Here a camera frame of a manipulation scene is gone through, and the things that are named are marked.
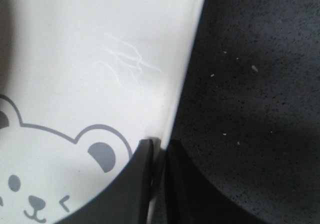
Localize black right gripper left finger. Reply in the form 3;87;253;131
58;138;160;224

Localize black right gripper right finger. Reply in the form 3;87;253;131
164;140;264;224

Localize cream bear serving tray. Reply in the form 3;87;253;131
0;0;204;224

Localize grey stone countertop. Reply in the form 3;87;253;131
172;0;320;224

